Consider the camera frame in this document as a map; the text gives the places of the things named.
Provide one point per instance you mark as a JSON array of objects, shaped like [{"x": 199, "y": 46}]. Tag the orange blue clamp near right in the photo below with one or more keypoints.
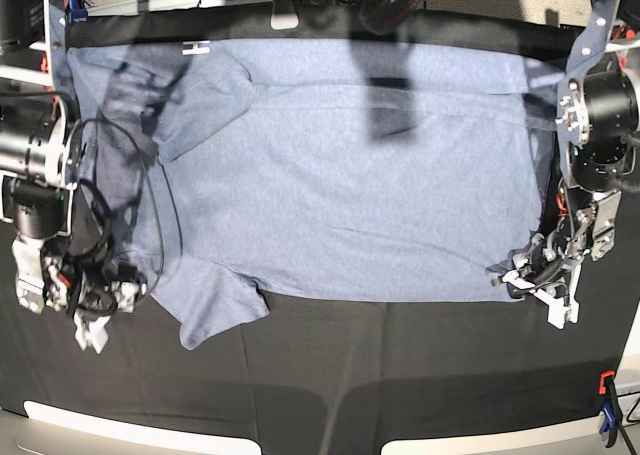
[{"x": 610, "y": 408}]

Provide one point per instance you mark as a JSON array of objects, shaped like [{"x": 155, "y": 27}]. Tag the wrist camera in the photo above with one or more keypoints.
[
  {"x": 562, "y": 309},
  {"x": 91, "y": 334}
]

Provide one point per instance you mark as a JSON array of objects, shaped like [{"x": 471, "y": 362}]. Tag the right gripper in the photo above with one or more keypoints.
[{"x": 92, "y": 288}]

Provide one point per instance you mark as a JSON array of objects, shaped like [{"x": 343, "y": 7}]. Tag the light blue t-shirt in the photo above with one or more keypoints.
[{"x": 325, "y": 169}]

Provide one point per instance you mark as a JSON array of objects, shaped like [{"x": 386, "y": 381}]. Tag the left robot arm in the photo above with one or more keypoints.
[{"x": 596, "y": 130}]

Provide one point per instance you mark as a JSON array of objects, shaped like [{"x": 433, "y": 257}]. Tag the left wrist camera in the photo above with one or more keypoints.
[{"x": 562, "y": 309}]

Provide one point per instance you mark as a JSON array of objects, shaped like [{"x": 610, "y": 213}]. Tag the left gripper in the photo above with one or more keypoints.
[{"x": 544, "y": 268}]

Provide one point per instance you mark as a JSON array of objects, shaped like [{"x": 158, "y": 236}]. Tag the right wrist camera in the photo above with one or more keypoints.
[{"x": 91, "y": 334}]

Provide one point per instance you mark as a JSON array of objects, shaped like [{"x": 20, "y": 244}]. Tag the black table cloth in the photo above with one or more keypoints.
[{"x": 337, "y": 376}]

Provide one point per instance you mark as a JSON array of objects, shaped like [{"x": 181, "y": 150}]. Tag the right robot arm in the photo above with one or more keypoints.
[{"x": 40, "y": 164}]

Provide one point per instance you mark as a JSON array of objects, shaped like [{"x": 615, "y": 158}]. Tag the white camera stand base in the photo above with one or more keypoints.
[{"x": 284, "y": 15}]

